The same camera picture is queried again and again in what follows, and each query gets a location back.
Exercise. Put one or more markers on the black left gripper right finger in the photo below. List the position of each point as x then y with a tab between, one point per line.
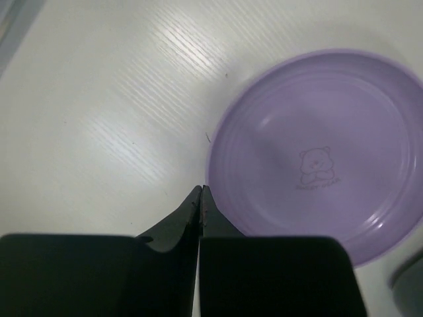
272	276

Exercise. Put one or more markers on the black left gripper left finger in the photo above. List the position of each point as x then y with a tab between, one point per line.
152	274

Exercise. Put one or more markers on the purple plastic plate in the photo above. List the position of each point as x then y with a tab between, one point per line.
328	143

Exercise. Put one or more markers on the grey plastic bin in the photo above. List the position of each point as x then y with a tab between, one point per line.
406	285

